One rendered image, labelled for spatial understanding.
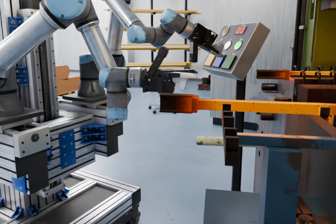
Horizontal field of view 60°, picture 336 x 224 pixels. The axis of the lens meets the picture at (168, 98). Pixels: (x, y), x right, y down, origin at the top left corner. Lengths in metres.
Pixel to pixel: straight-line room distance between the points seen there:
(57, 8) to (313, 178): 0.94
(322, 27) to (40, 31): 1.04
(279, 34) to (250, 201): 2.94
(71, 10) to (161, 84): 0.38
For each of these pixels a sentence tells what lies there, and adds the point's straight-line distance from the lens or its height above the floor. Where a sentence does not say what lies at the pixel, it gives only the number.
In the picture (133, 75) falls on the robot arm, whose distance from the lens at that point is 1.03.
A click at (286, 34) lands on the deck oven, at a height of 1.18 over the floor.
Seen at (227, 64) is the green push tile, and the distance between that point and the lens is 1.46.
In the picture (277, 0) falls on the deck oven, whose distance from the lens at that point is 3.66.
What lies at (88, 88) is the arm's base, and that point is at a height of 0.86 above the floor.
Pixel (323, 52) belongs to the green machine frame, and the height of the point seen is 1.06.
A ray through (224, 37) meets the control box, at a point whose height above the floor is 1.13.
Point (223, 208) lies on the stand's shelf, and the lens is 0.79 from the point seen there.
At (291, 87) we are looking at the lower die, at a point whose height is 0.96.
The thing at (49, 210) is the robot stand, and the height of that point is 0.22.
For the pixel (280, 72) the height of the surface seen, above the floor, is 1.00.
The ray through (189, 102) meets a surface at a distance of 0.71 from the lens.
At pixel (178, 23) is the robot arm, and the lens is 1.33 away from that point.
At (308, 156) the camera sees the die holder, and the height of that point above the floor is 0.79.
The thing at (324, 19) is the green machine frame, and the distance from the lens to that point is 1.31.
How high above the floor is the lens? 1.11
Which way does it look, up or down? 11 degrees down
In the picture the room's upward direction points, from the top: straight up
